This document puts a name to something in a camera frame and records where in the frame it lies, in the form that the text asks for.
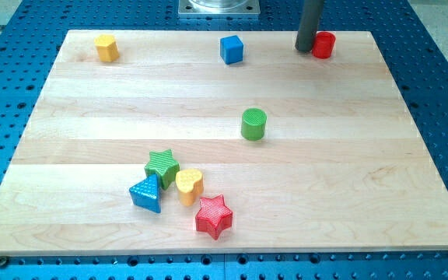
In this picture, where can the green star block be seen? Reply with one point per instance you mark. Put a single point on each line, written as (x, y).
(164, 166)

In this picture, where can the red star block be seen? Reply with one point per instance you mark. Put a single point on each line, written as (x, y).
(213, 216)

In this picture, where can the green cylinder block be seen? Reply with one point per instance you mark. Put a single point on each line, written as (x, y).
(253, 124)

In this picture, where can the light wooden board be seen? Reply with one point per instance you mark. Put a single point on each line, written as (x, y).
(342, 165)

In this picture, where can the yellow heart block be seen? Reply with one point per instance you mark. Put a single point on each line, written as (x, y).
(190, 185)

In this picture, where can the blue cube block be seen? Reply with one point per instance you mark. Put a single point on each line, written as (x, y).
(231, 49)

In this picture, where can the blue triangle block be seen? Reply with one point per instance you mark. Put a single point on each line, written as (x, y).
(145, 194)

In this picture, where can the red cylinder block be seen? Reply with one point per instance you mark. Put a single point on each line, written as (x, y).
(323, 45)

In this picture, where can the yellow hexagon block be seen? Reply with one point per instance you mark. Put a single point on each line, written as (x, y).
(106, 47)

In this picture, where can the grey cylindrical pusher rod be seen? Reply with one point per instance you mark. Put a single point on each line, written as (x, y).
(308, 25)

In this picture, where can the blue perforated metal table plate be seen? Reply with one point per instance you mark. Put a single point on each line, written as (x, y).
(30, 40)

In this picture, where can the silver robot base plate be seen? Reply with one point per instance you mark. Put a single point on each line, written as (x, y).
(219, 8)

